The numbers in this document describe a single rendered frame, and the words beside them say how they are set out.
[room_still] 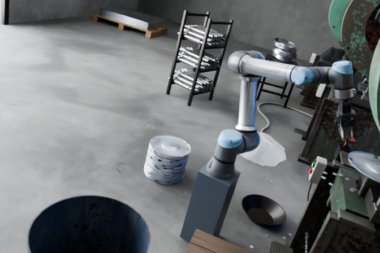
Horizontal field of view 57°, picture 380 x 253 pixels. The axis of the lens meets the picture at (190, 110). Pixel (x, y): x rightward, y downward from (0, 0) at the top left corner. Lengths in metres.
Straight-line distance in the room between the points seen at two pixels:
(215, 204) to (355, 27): 1.73
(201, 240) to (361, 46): 1.96
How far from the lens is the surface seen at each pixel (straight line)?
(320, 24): 8.22
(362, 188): 1.78
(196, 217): 1.99
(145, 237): 1.44
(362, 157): 1.83
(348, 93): 1.60
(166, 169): 2.41
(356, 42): 2.95
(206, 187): 1.88
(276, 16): 8.24
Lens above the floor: 1.42
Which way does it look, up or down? 23 degrees down
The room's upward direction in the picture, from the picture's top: 14 degrees clockwise
